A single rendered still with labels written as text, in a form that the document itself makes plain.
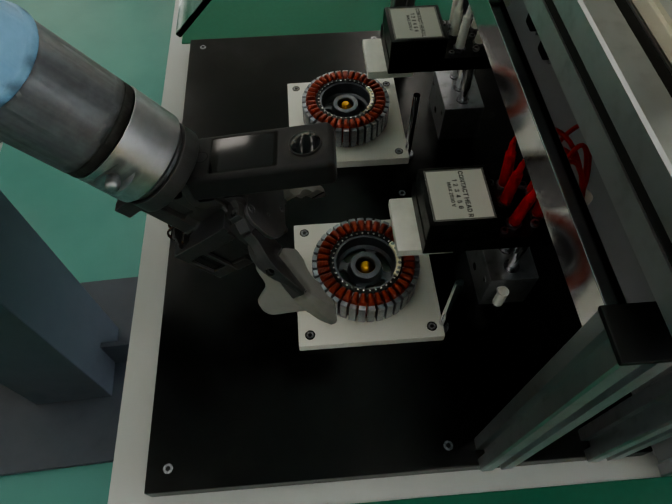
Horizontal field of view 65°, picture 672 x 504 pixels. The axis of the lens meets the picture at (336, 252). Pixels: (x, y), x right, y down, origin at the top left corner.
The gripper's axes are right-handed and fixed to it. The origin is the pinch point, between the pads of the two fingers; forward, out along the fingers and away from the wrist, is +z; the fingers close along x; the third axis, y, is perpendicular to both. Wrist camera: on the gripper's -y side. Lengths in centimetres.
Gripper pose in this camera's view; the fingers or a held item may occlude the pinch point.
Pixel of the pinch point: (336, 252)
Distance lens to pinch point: 53.1
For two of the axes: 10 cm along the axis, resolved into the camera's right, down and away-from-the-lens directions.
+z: 6.0, 3.8, 7.0
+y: -7.9, 3.8, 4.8
